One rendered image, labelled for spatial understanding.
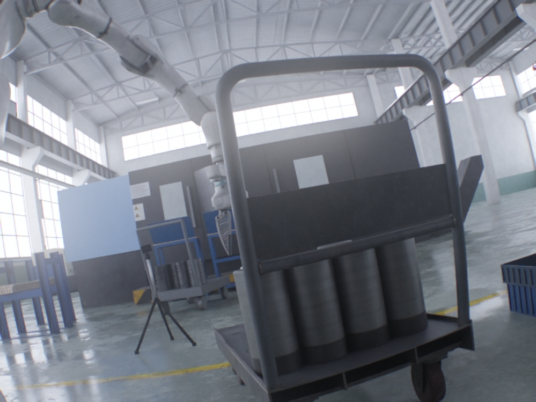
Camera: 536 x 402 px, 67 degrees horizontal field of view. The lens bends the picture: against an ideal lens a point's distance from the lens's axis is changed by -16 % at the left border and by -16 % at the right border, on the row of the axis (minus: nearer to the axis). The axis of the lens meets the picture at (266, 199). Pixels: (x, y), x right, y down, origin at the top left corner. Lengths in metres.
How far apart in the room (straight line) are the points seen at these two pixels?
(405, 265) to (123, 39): 1.02
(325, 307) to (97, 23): 1.00
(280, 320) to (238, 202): 0.34
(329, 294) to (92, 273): 6.78
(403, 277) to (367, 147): 6.52
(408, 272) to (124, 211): 6.61
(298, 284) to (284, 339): 0.14
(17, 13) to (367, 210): 1.07
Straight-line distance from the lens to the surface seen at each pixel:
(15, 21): 1.39
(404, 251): 1.26
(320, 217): 1.02
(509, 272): 2.20
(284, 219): 0.99
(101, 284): 7.76
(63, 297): 5.48
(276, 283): 1.14
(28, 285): 5.56
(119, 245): 7.58
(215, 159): 1.35
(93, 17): 1.39
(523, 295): 2.18
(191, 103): 1.40
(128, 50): 1.40
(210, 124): 1.36
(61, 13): 1.35
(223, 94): 0.97
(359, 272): 1.20
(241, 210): 0.95
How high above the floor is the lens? 0.59
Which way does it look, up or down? 5 degrees up
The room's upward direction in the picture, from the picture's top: 11 degrees counter-clockwise
